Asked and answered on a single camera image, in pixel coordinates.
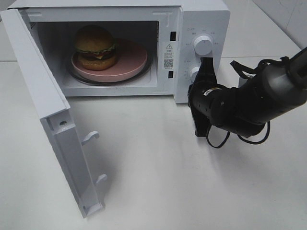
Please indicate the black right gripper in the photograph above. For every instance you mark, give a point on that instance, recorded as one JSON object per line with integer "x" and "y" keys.
{"x": 208, "y": 103}

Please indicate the white microwave knob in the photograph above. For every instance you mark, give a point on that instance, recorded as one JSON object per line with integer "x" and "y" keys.
{"x": 203, "y": 45}
{"x": 193, "y": 73}

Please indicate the white microwave oven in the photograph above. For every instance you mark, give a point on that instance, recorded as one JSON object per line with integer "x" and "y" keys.
{"x": 166, "y": 28}

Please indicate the pink round plate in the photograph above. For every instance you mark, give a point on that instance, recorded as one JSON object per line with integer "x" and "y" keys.
{"x": 131, "y": 50}

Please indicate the burger with lettuce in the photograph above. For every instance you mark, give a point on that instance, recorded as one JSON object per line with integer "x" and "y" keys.
{"x": 95, "y": 47}

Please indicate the white microwave door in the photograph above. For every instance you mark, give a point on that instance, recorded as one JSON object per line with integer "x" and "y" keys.
{"x": 53, "y": 111}

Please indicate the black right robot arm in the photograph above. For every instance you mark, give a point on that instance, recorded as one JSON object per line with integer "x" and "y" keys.
{"x": 271, "y": 89}

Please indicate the glass microwave turntable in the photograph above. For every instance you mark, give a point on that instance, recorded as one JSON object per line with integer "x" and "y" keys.
{"x": 122, "y": 72}

